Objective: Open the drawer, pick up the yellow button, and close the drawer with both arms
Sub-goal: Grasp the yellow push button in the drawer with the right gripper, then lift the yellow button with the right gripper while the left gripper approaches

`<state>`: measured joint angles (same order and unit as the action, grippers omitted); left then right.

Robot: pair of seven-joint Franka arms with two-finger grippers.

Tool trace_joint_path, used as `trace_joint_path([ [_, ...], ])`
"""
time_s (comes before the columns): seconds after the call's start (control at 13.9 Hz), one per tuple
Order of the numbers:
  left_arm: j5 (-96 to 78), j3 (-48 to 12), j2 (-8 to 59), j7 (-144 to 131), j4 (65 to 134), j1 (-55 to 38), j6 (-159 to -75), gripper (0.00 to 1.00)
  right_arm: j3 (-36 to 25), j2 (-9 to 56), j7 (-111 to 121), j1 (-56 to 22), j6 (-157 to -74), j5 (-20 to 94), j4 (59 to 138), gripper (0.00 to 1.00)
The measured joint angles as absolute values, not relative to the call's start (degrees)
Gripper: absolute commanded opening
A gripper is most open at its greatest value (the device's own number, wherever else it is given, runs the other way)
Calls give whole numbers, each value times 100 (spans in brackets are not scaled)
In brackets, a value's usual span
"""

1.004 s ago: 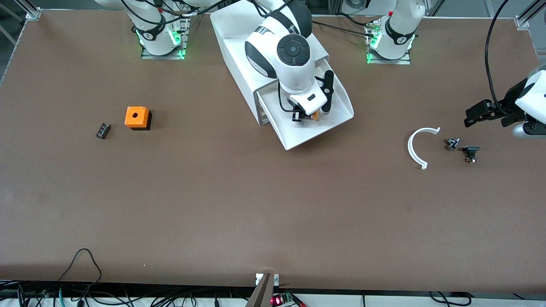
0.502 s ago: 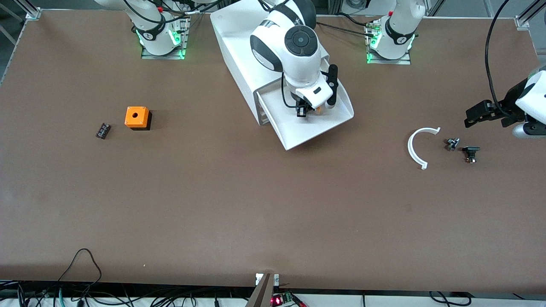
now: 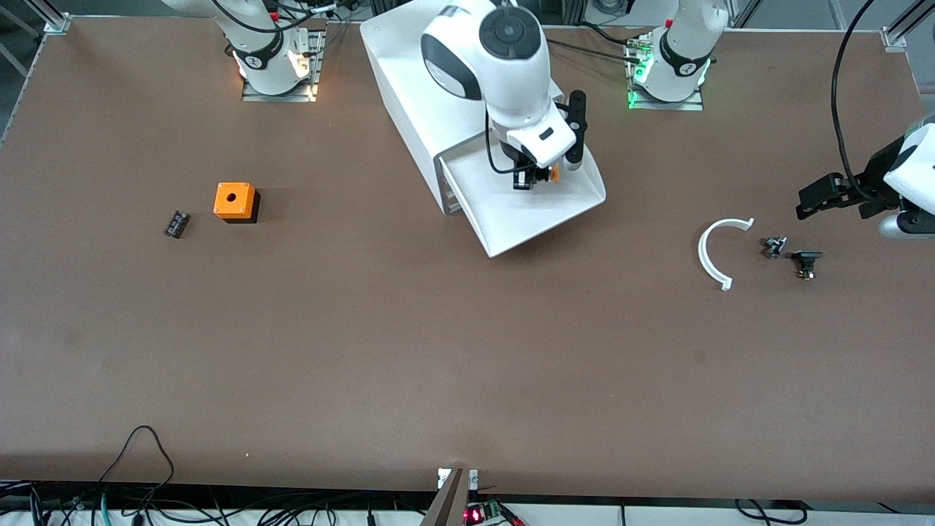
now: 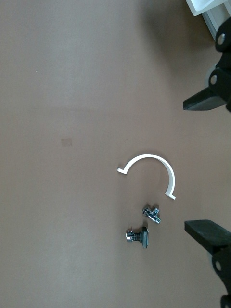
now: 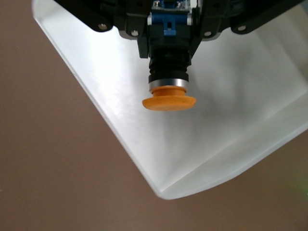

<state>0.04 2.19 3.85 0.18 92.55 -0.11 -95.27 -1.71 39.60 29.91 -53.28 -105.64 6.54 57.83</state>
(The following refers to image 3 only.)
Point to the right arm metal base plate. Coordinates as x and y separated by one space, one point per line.
317 51

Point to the small metal bracket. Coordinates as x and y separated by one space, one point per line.
473 479
443 478

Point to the small dark contact block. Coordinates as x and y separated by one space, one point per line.
177 224

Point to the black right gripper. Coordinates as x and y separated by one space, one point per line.
523 177

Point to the small silver metal part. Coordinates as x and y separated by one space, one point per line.
774 247

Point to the white curved plastic piece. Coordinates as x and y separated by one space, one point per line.
703 252

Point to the orange button enclosure box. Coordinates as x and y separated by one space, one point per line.
234 199

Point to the circuit board with red light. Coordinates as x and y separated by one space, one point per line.
476 515

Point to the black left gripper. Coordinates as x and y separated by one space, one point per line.
866 191

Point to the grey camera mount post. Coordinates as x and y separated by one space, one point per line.
449 504

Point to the small black plastic part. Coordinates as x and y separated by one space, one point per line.
806 257

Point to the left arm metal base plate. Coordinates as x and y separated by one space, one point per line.
665 106

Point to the aluminium corner profile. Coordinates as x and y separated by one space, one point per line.
55 20
900 33

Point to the white drawer with orange button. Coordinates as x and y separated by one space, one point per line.
526 219

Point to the orange push button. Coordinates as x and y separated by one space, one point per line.
554 174

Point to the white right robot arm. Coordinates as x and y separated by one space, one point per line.
504 73

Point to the white drawer cabinet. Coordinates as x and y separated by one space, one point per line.
394 73

